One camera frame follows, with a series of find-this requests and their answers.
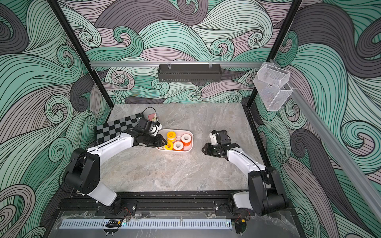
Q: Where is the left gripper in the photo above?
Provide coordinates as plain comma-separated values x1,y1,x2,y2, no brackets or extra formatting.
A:
142,134,168,147

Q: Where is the yellow tape roll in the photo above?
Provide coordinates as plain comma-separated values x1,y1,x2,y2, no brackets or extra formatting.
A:
163,141,174,151
167,131,177,142

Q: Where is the white storage box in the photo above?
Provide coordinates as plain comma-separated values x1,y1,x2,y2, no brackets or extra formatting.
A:
157,129,193,155

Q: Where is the orange tape roll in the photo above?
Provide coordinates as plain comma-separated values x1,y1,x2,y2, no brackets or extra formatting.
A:
181,133,192,147
173,141,184,151

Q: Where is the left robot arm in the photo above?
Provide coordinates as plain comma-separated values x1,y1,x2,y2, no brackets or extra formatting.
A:
62,130,167,206

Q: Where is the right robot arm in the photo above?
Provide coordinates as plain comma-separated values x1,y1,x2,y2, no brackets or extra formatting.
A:
201,143,289,216

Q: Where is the red playing card box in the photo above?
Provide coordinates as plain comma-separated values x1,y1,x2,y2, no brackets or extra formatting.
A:
148,113,158,122

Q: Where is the clear acrylic box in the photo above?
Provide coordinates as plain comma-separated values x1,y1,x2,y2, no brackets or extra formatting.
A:
254,62,293,112

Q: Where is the black grey chessboard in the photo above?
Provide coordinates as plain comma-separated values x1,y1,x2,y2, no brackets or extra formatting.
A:
95,113,144,145

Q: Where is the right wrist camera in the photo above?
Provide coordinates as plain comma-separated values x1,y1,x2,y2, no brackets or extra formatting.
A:
209,130,231,145

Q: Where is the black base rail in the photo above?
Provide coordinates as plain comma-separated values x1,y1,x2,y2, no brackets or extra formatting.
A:
56,190,295,218

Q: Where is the black wall shelf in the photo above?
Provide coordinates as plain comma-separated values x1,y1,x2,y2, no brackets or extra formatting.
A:
158,63,222,83

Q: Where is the white slotted cable duct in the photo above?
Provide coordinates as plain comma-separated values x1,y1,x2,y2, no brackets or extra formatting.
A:
58,218,233,230

